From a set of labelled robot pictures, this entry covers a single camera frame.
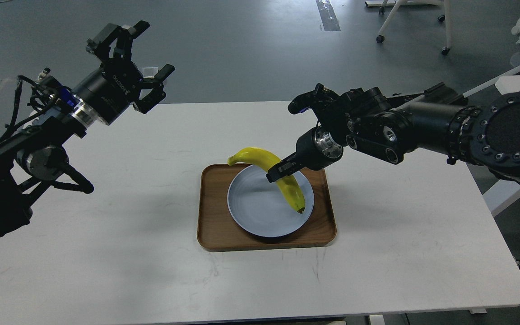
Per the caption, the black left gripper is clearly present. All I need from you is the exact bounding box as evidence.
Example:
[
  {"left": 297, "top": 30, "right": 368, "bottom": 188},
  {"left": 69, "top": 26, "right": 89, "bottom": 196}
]
[{"left": 72, "top": 20, "right": 176, "bottom": 125}]

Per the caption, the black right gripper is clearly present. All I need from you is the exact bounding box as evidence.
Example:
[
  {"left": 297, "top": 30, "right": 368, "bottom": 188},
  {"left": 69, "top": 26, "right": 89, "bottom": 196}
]
[{"left": 266, "top": 127, "right": 344, "bottom": 183}]

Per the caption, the yellow banana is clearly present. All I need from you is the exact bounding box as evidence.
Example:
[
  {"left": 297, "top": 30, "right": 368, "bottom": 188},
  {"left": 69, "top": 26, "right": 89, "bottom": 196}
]
[{"left": 227, "top": 147, "right": 306, "bottom": 214}]

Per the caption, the light blue plate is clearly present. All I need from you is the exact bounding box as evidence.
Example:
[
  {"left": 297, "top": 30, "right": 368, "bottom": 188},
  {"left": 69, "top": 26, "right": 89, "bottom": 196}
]
[{"left": 227, "top": 165, "right": 315, "bottom": 238}]

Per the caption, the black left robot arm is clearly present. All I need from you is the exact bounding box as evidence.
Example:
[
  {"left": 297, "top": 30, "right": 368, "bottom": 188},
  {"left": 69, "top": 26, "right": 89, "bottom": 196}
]
[{"left": 0, "top": 20, "right": 175, "bottom": 237}]

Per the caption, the brown wooden tray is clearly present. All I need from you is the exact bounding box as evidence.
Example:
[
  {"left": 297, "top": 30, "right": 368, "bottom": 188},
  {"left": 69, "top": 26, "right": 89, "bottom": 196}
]
[{"left": 197, "top": 164, "right": 337, "bottom": 251}]

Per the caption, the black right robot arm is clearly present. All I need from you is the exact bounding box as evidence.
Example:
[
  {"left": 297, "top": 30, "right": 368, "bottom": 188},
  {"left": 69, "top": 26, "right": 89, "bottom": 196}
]
[{"left": 266, "top": 83, "right": 520, "bottom": 184}]

